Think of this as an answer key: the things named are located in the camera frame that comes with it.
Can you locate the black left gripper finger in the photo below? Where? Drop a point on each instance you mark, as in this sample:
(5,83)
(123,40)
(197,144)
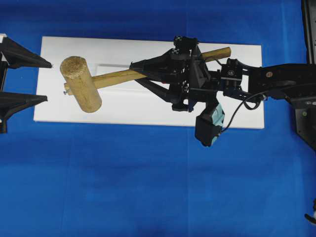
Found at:
(17,56)
(11,103)

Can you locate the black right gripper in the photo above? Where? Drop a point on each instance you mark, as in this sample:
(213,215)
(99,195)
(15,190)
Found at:
(204,74)

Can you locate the wooden mallet hammer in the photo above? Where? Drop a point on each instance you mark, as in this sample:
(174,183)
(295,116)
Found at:
(84,87)

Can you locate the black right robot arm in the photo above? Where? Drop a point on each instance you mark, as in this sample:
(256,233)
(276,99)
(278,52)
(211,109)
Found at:
(286,81)

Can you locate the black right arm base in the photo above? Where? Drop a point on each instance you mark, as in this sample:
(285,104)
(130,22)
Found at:
(305,116)

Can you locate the white rectangular board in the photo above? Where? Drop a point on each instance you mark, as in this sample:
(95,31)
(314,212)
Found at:
(118,107)

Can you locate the blue table cloth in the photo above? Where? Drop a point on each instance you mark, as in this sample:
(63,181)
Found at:
(102,180)

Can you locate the black clamp at edge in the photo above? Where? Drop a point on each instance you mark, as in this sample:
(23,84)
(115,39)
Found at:
(312,218)

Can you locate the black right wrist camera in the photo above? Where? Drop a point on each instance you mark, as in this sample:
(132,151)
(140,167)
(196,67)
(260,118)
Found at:
(209,124)

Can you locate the black frame rail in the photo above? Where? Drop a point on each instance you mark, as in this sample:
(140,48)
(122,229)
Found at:
(309,21)

